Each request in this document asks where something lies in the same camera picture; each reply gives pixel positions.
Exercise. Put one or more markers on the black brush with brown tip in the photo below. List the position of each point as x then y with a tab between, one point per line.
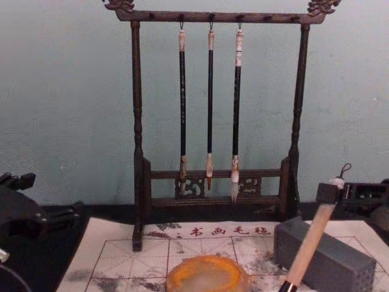
182	106

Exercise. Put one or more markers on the dark carved wooden brush rack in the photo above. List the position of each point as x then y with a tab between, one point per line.
137	121

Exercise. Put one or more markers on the black brush with white bristles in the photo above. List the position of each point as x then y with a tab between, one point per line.
237	115

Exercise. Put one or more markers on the thin black brush, orange tip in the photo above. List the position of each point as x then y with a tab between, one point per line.
210	106

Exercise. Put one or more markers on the grey rectangular block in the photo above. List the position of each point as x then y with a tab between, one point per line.
334	258

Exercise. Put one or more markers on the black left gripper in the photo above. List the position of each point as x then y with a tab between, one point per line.
21	216

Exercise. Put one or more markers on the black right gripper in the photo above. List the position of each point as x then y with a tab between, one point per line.
381	207

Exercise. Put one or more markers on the orange agate dish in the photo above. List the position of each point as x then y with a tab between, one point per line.
209	273

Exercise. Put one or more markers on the white felt mat, red grid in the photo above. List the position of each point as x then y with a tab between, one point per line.
127	261

